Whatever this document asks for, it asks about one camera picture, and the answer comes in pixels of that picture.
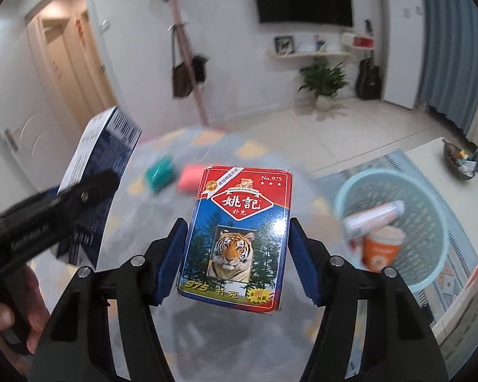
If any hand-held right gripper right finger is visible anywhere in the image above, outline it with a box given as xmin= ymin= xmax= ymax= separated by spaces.
xmin=288 ymin=219 xmax=451 ymax=382

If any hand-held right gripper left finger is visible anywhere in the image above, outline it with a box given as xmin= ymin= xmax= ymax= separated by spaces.
xmin=26 ymin=217 xmax=189 ymax=382

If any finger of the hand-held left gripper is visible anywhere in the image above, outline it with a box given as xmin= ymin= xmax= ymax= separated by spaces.
xmin=40 ymin=169 xmax=121 ymax=224

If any dark blue carton box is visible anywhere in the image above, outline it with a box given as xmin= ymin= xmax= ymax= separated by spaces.
xmin=57 ymin=106 xmax=143 ymax=267

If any orange and white canister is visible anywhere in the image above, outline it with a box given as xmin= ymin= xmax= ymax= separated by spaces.
xmin=360 ymin=225 xmax=406 ymax=273

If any pink tube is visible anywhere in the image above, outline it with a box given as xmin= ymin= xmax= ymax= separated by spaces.
xmin=342 ymin=200 xmax=405 ymax=243

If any tiger print card box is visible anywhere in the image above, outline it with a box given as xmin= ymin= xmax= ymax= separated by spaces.
xmin=176 ymin=164 xmax=293 ymax=315

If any light blue plastic basket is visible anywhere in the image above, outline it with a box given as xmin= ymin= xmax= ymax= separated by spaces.
xmin=335 ymin=168 xmax=451 ymax=293

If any person's left hand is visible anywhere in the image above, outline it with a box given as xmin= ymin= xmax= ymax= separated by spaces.
xmin=0 ymin=265 xmax=51 ymax=377

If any green packet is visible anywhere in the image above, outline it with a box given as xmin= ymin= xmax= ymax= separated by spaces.
xmin=144 ymin=157 xmax=175 ymax=194

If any pink packet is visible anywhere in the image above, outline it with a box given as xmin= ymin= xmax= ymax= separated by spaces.
xmin=177 ymin=164 xmax=206 ymax=195

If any white door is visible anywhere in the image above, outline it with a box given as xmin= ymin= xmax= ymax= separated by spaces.
xmin=0 ymin=20 xmax=78 ymax=195

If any brown hanging bag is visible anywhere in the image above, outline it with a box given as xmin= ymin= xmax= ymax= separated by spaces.
xmin=172 ymin=28 xmax=192 ymax=98

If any pink coat rack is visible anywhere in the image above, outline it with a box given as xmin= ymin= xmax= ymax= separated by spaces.
xmin=161 ymin=0 xmax=224 ymax=128

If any black hanging bag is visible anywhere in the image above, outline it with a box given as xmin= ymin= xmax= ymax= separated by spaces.
xmin=191 ymin=53 xmax=208 ymax=84

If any red hanging ornament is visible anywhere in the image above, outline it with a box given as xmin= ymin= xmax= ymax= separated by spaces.
xmin=74 ymin=12 xmax=87 ymax=48

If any white coffee table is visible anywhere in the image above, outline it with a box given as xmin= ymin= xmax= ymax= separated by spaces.
xmin=404 ymin=137 xmax=478 ymax=283

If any dark bowl with items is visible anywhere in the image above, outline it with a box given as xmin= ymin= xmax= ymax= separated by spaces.
xmin=443 ymin=140 xmax=478 ymax=181

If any potted green plant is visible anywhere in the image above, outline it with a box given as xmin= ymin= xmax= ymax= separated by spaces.
xmin=297 ymin=56 xmax=349 ymax=110

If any black acoustic guitar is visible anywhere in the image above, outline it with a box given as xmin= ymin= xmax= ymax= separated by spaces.
xmin=355 ymin=20 xmax=382 ymax=101

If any framed butterfly picture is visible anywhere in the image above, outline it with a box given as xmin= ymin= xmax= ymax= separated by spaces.
xmin=274 ymin=36 xmax=295 ymax=54

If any white shelf box pink inside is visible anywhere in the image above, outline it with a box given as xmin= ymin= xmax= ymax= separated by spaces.
xmin=340 ymin=32 xmax=375 ymax=50

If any white refrigerator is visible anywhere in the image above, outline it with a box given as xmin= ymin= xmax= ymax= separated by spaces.
xmin=382 ymin=0 xmax=426 ymax=110

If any blue curtain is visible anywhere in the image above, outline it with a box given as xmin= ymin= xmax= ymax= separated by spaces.
xmin=406 ymin=0 xmax=478 ymax=144

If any white low wall shelf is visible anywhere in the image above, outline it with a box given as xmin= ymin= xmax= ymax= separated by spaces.
xmin=266 ymin=46 xmax=351 ymax=62

